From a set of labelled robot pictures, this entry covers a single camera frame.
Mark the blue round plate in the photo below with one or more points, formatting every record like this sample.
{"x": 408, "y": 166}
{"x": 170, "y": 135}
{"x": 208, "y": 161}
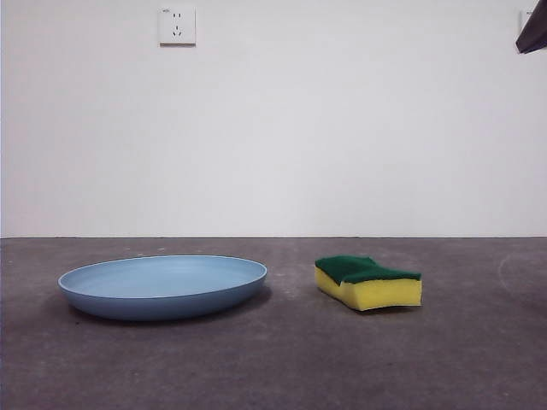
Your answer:
{"x": 162, "y": 282}

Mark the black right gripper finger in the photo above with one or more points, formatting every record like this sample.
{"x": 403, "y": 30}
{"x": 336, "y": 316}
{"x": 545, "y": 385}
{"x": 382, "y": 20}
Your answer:
{"x": 534, "y": 34}

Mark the yellow sponge with green pad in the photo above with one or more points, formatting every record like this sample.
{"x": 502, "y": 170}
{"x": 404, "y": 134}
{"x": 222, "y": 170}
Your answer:
{"x": 367, "y": 292}

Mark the white wall socket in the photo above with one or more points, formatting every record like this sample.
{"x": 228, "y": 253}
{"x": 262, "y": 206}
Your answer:
{"x": 523, "y": 19}
{"x": 177, "y": 25}

